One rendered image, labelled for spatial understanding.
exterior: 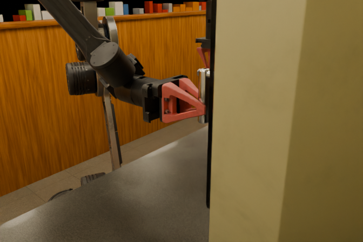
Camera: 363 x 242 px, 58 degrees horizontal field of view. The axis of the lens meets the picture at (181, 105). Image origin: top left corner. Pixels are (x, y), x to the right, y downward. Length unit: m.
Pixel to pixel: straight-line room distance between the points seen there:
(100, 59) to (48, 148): 2.10
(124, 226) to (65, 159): 2.18
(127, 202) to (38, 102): 1.92
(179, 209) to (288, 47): 0.38
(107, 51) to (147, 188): 0.29
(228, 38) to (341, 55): 0.13
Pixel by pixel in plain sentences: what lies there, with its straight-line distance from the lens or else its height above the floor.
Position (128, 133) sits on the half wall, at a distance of 3.08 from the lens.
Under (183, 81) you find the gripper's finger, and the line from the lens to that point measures 0.55.
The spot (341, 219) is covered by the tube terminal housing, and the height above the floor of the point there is 1.04.
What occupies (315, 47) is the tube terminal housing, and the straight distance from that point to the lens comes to 0.38.
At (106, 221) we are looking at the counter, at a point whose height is 0.94.
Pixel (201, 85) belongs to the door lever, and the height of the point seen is 1.18.
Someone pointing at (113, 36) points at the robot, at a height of 1.16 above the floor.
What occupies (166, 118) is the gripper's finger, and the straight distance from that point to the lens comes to 0.54.
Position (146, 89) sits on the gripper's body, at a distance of 0.53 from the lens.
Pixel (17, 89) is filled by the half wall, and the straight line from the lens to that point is 2.43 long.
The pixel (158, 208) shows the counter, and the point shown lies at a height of 0.94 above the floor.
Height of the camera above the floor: 1.32
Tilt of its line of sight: 19 degrees down
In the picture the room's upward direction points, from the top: straight up
